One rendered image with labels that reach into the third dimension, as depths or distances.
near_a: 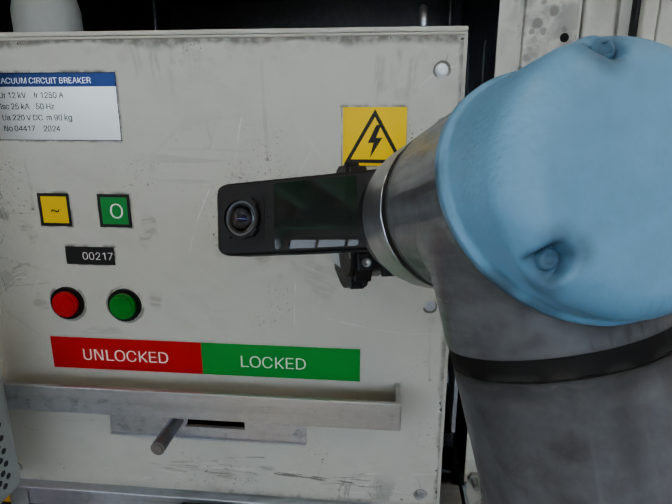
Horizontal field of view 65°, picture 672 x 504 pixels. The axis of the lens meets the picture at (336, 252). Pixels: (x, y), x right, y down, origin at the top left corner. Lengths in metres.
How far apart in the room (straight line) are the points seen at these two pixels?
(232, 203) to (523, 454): 0.22
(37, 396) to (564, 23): 0.61
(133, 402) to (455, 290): 0.43
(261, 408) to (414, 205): 0.37
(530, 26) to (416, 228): 0.38
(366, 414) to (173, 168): 0.29
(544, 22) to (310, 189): 0.31
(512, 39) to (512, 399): 0.41
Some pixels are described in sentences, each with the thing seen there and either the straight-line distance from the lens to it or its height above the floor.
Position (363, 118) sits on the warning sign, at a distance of 0.47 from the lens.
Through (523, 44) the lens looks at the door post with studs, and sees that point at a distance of 0.54.
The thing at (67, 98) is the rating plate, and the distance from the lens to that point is 0.55.
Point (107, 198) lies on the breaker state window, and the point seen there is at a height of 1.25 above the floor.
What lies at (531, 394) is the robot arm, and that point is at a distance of 0.17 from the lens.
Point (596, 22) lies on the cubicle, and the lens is 0.56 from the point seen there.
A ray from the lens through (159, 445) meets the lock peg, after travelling 0.56.
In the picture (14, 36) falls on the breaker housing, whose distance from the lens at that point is 0.58.
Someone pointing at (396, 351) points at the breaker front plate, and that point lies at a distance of 0.52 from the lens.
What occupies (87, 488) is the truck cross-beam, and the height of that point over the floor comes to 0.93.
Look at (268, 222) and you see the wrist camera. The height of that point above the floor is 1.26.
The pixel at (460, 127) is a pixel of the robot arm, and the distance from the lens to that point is 0.16.
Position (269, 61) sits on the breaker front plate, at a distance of 0.48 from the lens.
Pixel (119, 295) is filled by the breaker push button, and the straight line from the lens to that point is 0.56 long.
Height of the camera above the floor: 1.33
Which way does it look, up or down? 15 degrees down
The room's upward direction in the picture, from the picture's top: straight up
